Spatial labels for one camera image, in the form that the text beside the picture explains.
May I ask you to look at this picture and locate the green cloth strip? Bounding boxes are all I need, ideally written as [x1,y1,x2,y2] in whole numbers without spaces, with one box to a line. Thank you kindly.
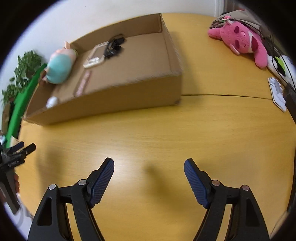
[4,63,47,148]

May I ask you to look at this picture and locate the white power strip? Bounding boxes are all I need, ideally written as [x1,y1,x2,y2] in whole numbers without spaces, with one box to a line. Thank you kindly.
[268,77,287,112]

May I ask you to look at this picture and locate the grey printed cloth bag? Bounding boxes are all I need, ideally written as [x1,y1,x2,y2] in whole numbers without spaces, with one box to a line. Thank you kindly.
[209,10,261,29]

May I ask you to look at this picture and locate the pink plush toy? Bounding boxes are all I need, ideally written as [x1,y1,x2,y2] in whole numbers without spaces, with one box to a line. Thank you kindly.
[208,16,268,68]

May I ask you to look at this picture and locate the green potted plant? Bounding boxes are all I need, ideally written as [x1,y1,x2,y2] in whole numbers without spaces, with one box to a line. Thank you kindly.
[1,50,44,105]

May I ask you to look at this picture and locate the pig plush teal shirt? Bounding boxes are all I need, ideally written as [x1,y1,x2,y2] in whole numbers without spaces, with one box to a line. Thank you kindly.
[39,42,78,85]

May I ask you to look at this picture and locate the white earbuds case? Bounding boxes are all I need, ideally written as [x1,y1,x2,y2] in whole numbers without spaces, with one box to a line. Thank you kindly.
[46,96,59,108]

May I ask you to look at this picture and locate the pink bear-top pen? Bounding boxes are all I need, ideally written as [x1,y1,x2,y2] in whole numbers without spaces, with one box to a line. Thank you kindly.
[74,70,92,97]

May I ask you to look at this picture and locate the clear white phone case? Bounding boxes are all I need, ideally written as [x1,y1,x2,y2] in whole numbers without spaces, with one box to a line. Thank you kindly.
[83,41,109,69]

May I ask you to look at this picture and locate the person left hand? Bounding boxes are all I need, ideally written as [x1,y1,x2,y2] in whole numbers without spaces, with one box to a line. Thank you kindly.
[14,174,20,193]

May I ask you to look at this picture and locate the cardboard box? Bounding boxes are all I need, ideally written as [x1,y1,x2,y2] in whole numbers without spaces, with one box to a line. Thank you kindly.
[23,14,183,126]

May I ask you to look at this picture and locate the black sunglasses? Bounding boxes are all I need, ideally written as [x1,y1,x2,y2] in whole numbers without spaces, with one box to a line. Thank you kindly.
[103,34,125,59]

